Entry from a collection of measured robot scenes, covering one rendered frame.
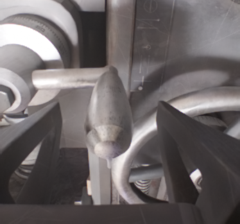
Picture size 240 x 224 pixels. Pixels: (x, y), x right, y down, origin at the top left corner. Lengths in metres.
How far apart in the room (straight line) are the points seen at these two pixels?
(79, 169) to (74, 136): 0.63
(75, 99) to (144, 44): 0.10
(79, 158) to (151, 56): 0.76
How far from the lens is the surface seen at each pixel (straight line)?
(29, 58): 0.17
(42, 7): 0.20
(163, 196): 0.60
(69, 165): 0.94
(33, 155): 0.80
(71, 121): 0.28
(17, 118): 0.76
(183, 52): 0.25
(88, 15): 0.40
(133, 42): 0.23
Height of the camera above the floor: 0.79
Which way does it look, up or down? 3 degrees down
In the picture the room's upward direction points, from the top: 89 degrees counter-clockwise
